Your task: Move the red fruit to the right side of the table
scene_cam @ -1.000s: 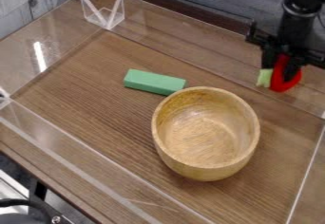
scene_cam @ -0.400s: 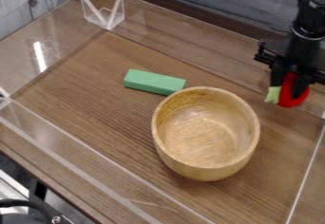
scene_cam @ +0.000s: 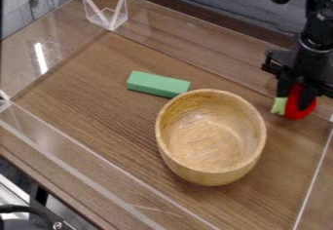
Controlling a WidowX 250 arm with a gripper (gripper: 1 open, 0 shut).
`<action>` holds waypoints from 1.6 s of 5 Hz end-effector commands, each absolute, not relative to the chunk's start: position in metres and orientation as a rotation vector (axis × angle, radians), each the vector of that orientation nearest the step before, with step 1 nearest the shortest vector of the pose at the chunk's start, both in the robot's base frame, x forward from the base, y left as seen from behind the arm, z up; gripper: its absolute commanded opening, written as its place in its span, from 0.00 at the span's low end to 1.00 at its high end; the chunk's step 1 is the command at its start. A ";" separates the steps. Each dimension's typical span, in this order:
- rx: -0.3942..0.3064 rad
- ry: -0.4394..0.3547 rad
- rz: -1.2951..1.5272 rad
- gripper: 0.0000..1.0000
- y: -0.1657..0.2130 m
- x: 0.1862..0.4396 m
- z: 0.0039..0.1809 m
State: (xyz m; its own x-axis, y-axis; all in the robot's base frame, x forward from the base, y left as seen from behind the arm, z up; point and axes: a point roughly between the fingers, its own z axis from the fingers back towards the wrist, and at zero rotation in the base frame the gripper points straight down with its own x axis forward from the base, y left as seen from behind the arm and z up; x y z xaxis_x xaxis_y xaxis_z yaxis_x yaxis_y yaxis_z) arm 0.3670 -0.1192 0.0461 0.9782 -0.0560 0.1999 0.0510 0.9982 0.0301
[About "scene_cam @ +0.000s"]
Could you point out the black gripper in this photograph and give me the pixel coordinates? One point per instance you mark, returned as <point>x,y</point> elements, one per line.
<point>301,66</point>

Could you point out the red plush fruit green stem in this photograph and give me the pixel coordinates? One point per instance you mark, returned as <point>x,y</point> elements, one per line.
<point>297,113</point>

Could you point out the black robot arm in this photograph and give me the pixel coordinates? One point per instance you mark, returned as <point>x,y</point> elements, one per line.
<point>316,35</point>

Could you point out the wooden bowl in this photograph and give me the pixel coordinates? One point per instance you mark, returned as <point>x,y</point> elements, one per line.
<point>210,135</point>

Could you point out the green foam block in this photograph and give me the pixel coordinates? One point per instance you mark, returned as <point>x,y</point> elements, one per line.
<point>156,84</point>

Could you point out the clear acrylic enclosure wall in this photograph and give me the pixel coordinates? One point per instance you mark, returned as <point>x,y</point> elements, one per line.
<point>79,131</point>

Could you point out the clear acrylic corner bracket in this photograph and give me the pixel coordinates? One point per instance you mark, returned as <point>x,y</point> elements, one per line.
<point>109,18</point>

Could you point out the black metal table frame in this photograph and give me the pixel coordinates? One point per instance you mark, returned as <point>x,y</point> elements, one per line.
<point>59,216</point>

